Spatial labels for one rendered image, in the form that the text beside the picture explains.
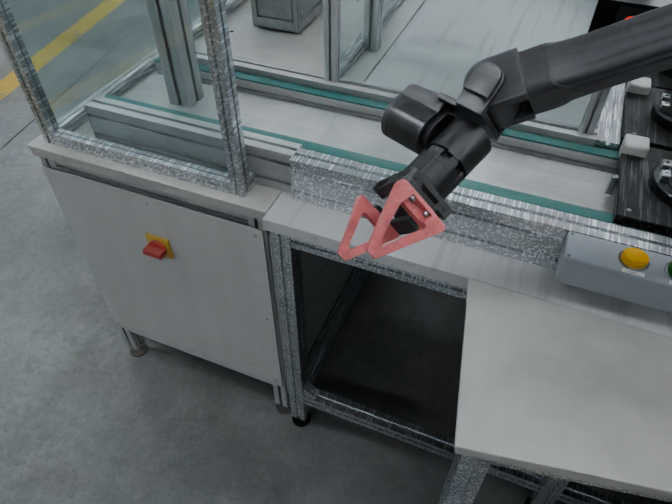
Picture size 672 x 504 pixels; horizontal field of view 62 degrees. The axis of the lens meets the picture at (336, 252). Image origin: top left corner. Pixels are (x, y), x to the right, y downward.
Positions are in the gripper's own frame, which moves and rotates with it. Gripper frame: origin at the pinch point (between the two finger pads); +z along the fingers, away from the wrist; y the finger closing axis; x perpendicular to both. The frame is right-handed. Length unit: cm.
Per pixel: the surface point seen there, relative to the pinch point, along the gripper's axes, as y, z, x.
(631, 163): -28, -59, 32
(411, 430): -85, 0, 64
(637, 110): -37, -78, 30
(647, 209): -19, -49, 36
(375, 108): -59, -42, -7
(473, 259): -34.6, -24.9, 24.3
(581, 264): -17.3, -30.9, 31.7
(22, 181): -231, 33, -87
